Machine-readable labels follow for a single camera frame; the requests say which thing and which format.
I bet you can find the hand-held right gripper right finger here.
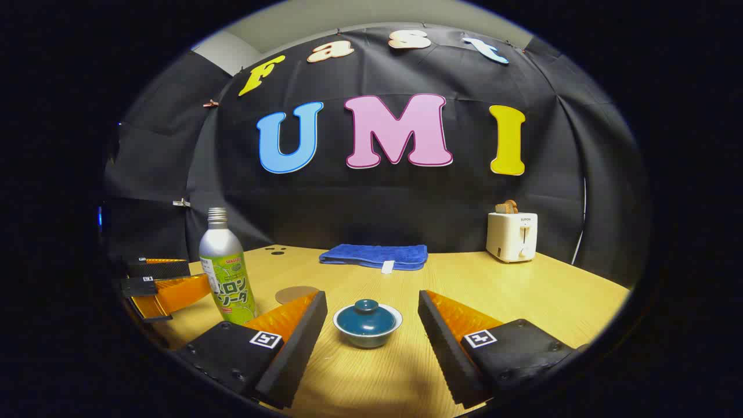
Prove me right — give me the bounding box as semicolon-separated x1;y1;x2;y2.
418;289;587;410

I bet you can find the silver green-label water bottle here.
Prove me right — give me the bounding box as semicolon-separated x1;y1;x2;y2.
199;207;257;325

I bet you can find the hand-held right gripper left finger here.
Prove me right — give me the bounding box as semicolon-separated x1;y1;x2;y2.
174;290;329;410

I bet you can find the white toaster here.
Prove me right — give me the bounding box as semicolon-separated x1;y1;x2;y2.
486;212;538;264

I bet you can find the black backdrop cloth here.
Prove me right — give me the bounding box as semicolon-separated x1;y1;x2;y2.
103;23;648;288

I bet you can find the white teacup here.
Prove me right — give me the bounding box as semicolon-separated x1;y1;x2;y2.
333;303;403;349

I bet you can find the teal teacup lid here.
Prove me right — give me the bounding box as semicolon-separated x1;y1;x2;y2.
337;299;398;336

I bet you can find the folded blue towel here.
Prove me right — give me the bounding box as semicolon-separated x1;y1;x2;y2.
319;244;428;272

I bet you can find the round brown coaster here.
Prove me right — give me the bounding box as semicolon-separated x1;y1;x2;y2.
275;286;320;305

